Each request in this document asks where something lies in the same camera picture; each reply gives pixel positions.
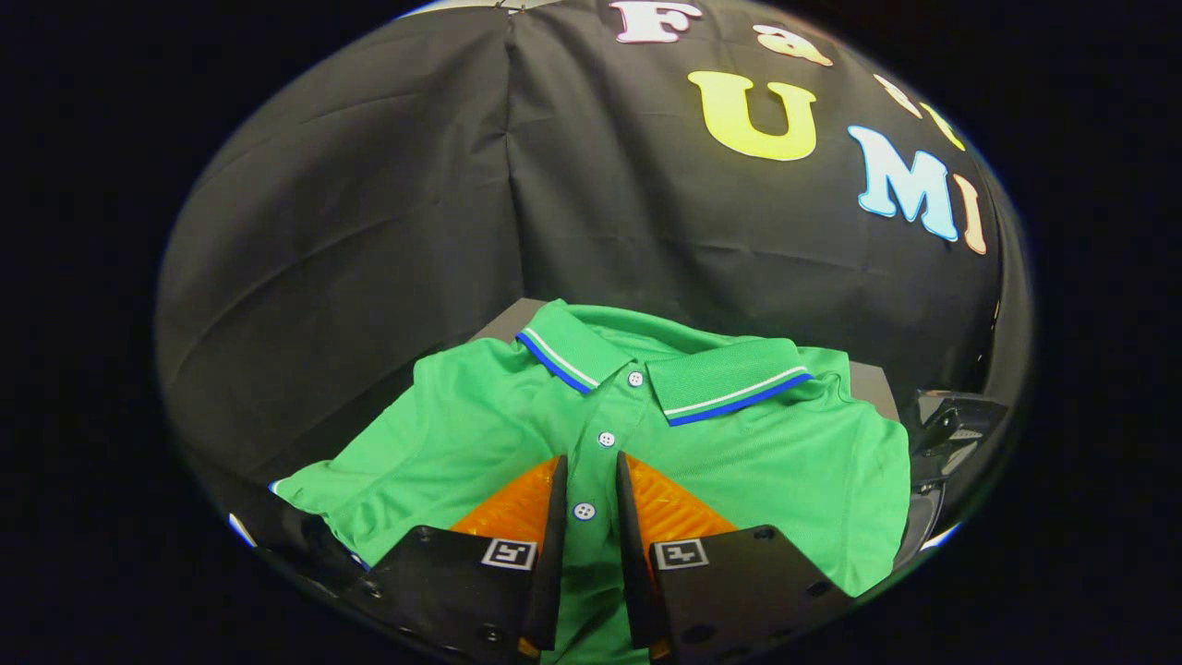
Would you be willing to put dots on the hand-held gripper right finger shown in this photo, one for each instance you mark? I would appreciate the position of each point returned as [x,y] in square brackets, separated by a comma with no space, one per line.
[630,554]

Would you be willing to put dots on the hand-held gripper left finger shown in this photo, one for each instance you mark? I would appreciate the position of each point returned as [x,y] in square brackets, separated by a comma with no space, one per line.
[552,554]

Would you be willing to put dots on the green polo shirt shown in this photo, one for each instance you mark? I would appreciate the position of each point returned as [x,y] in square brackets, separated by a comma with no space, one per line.
[785,462]

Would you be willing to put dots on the grey cabinet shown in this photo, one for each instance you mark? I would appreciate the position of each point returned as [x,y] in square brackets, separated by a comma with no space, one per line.
[873,388]

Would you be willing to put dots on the black backdrop cloth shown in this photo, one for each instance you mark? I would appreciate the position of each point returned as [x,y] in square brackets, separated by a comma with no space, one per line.
[416,203]

